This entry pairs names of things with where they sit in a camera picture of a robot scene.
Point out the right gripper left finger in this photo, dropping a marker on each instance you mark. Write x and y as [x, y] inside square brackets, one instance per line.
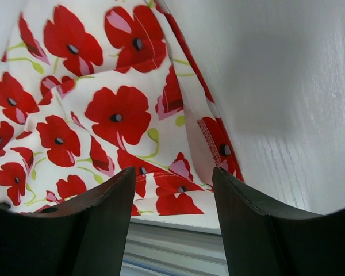
[85, 235]

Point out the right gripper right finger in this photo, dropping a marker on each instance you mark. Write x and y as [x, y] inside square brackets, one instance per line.
[264, 236]

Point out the red poppy print skirt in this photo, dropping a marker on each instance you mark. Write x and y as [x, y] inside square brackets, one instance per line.
[89, 88]

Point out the aluminium mounting rail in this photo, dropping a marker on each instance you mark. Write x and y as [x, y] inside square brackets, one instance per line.
[164, 248]

